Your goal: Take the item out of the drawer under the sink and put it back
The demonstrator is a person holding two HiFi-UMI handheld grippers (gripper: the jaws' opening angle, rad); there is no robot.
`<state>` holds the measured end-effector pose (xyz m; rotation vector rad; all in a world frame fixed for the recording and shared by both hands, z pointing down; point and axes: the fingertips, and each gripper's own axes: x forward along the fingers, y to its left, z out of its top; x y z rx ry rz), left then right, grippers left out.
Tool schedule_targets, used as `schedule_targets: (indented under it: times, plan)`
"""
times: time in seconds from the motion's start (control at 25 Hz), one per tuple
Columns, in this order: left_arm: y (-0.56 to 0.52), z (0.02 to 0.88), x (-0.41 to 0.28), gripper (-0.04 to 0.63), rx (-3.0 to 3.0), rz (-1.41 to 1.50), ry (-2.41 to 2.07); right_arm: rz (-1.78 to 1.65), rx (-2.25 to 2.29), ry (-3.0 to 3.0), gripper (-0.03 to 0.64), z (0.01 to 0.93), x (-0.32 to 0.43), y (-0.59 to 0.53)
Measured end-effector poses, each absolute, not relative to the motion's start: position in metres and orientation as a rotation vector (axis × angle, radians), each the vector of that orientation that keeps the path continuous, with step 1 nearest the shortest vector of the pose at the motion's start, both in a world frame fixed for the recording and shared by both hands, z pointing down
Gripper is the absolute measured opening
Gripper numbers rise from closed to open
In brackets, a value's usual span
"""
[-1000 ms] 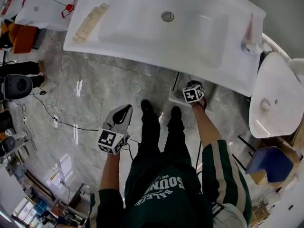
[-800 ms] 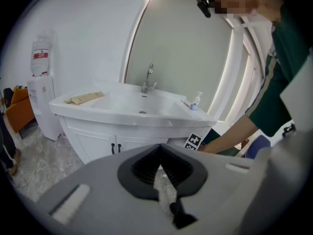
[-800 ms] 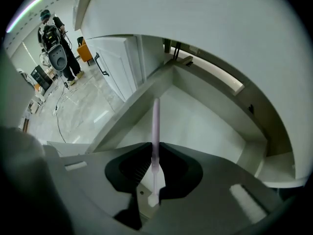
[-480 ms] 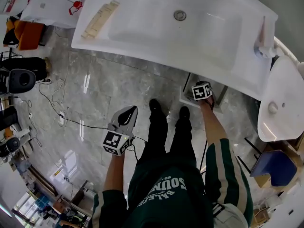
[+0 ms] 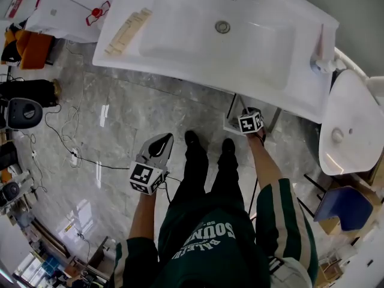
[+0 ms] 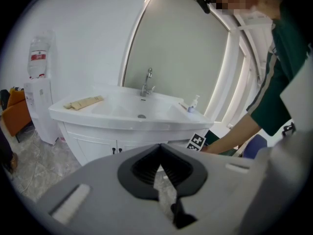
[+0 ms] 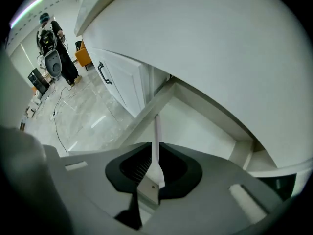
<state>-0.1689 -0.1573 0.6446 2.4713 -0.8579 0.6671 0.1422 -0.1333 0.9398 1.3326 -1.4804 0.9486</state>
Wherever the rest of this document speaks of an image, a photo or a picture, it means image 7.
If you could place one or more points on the grey white plastic seat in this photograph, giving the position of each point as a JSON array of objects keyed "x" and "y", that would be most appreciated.
[{"x": 52, "y": 63}]

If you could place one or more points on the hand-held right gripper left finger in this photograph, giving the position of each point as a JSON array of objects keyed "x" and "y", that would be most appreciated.
[{"x": 97, "y": 177}]

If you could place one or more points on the orange sofa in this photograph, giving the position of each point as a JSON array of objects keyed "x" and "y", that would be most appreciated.
[{"x": 83, "y": 55}]

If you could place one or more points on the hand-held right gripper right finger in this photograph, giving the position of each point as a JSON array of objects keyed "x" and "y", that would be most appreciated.
[{"x": 215, "y": 185}]

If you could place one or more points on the white vanity cabinet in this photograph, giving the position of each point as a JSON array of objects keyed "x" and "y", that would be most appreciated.
[{"x": 127, "y": 82}]

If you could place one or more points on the white ceramic sink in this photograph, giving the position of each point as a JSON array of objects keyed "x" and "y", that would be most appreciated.
[{"x": 195, "y": 45}]

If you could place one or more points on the linear ceiling light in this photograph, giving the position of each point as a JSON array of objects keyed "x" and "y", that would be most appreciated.
[{"x": 27, "y": 12}]

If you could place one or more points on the small black cabinet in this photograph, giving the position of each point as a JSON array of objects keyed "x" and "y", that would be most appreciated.
[{"x": 39, "y": 81}]

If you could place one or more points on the white power strip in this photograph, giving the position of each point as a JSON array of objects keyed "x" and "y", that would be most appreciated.
[{"x": 53, "y": 115}]

